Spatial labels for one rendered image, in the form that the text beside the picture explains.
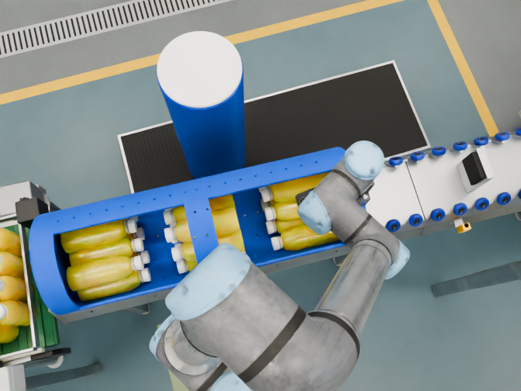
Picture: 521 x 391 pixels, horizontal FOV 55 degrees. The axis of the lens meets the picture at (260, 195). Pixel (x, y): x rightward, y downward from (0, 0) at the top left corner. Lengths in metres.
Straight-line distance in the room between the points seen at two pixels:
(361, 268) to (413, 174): 0.94
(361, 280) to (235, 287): 0.27
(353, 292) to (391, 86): 2.08
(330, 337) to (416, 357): 1.98
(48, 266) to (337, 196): 0.77
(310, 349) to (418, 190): 1.17
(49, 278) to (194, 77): 0.76
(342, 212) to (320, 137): 1.64
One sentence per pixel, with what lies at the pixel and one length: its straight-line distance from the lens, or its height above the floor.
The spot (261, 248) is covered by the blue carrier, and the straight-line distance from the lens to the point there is 1.54.
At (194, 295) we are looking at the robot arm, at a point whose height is 1.90.
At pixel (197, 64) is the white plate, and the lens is 1.70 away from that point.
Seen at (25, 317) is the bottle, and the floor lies 0.99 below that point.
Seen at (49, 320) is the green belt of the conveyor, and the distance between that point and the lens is 1.72.
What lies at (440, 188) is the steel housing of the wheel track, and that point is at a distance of 1.76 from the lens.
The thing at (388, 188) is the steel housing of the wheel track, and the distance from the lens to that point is 1.70.
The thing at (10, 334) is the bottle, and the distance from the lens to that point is 1.69.
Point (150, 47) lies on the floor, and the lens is 3.00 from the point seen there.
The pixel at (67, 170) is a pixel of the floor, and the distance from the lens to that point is 2.80.
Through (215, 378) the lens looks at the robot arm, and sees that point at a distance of 1.02.
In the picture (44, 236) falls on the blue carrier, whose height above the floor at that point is 1.23.
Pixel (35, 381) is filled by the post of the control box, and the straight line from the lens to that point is 1.90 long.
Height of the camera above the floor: 2.50
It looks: 74 degrees down
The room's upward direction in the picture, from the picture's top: 5 degrees clockwise
